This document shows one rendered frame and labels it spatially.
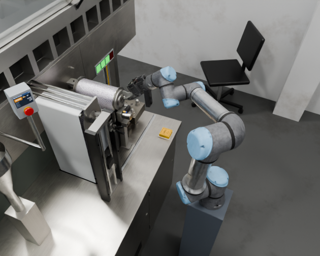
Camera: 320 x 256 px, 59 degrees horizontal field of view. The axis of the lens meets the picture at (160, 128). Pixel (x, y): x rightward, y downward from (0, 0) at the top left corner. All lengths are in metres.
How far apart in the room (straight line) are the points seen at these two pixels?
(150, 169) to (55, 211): 0.56
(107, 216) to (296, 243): 1.69
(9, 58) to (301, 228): 2.48
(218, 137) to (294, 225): 1.85
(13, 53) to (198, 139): 0.88
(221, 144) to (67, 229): 0.91
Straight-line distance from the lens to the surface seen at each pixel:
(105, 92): 1.58
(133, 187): 1.63
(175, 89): 1.36
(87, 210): 1.60
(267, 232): 2.67
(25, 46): 1.45
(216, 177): 1.43
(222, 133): 1.05
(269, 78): 3.67
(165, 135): 1.84
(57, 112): 1.35
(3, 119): 1.45
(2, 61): 1.38
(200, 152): 1.02
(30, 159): 1.69
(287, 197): 2.91
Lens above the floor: 2.28
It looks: 46 degrees down
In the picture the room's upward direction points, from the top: 2 degrees clockwise
